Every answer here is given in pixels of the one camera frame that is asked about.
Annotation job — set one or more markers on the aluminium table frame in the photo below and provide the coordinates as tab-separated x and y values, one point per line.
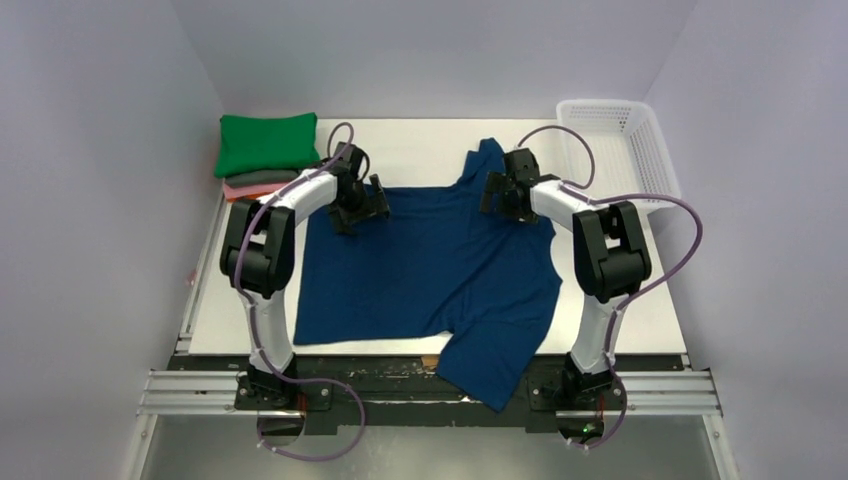
180	392

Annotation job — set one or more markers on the grey folded t-shirt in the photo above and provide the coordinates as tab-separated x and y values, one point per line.
262	177

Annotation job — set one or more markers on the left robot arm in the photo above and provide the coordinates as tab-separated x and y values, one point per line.
258	258

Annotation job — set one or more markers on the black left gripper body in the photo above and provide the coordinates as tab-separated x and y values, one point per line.
350	210

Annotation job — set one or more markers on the white plastic basket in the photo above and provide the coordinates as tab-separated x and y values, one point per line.
625	150

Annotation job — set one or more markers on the blue t-shirt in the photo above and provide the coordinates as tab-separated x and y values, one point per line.
437	265

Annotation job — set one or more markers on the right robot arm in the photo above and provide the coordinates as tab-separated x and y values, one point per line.
610	257

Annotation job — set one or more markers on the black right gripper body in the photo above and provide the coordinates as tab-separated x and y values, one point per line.
496	192

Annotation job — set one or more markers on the pink folded t-shirt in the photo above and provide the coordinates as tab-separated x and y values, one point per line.
232	194

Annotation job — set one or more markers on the green folded t-shirt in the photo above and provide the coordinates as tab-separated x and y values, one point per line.
249	144

